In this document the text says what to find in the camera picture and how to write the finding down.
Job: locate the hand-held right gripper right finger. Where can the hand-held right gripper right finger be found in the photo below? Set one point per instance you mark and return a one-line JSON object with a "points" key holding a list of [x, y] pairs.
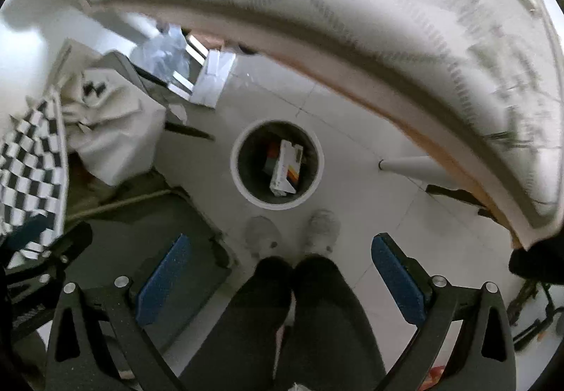
{"points": [[396, 281]]}

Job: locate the person's right leg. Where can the person's right leg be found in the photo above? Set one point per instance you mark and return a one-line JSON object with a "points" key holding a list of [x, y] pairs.
{"points": [[330, 320]]}

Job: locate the grey floor mat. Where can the grey floor mat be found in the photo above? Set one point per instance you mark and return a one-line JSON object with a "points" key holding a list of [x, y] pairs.
{"points": [[132, 223]]}

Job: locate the person's left grey slipper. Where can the person's left grey slipper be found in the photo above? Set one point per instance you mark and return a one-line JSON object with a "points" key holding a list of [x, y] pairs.
{"points": [[263, 236]]}

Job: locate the clear crumpled plastic bag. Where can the clear crumpled plastic bag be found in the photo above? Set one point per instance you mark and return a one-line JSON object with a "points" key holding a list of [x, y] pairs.
{"points": [[163, 49]]}

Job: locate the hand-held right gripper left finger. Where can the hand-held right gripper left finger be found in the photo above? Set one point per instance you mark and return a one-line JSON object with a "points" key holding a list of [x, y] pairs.
{"points": [[163, 281]]}

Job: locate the black white checkered cloth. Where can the black white checkered cloth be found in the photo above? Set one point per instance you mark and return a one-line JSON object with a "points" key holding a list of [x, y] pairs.
{"points": [[31, 162]]}

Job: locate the black coat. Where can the black coat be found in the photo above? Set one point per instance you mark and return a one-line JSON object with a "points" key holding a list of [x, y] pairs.
{"points": [[535, 263]]}

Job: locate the grey chair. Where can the grey chair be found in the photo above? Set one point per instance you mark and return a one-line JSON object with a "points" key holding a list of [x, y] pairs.
{"points": [[125, 69]]}

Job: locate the person's right grey slipper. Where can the person's right grey slipper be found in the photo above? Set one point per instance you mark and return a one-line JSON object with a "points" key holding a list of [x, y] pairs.
{"points": [[323, 230]]}

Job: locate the person's grey slipper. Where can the person's grey slipper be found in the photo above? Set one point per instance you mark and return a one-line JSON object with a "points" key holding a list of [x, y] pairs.
{"points": [[263, 236], [323, 230]]}

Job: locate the person's leg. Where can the person's leg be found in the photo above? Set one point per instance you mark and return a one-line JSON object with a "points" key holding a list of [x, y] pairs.
{"points": [[330, 320], [246, 320]]}

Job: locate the black tripod stand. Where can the black tripod stand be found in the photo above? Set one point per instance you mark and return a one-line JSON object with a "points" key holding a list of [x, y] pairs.
{"points": [[546, 307]]}

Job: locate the beige flat board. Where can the beige flat board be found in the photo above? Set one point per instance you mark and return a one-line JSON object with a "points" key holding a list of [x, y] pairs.
{"points": [[59, 65]]}

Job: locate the person's left leg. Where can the person's left leg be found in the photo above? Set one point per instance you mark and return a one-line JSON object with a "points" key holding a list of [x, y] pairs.
{"points": [[246, 320]]}

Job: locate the white box with orange stripe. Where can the white box with orange stripe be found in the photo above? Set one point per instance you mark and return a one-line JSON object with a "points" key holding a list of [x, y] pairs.
{"points": [[284, 170]]}

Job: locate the white cardboard box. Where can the white cardboard box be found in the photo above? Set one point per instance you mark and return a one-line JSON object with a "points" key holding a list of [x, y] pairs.
{"points": [[213, 78]]}

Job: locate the beige cloth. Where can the beige cloth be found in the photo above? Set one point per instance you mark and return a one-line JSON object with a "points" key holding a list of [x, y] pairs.
{"points": [[114, 131]]}

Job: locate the wooden table with white legs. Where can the wooden table with white legs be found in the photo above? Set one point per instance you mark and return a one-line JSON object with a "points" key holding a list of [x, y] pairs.
{"points": [[409, 166]]}

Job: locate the white round trash bin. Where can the white round trash bin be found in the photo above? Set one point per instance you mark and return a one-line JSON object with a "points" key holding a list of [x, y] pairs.
{"points": [[261, 200]]}

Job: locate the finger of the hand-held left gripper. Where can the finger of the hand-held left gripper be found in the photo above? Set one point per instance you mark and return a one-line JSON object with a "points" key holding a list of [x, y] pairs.
{"points": [[28, 234], [70, 245]]}

